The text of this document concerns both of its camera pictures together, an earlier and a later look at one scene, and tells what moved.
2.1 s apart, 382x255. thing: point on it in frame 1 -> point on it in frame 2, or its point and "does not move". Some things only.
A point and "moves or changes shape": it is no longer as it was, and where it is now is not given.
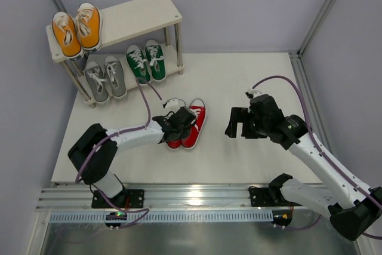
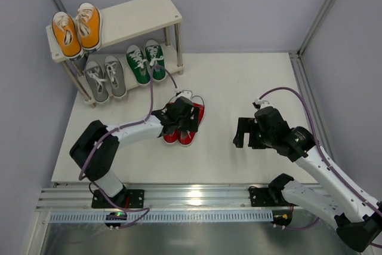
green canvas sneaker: x=156 y=60 does not move
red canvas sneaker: x=197 y=106 moves or changes shape
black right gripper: x=245 y=122 -> x=246 y=131
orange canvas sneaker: x=66 y=37 does not move
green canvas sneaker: x=138 y=64 does not move
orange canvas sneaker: x=89 y=25 does not move
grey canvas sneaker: x=115 y=75 does not move
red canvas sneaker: x=173 y=144 moves or changes shape
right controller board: x=282 y=218 does not move
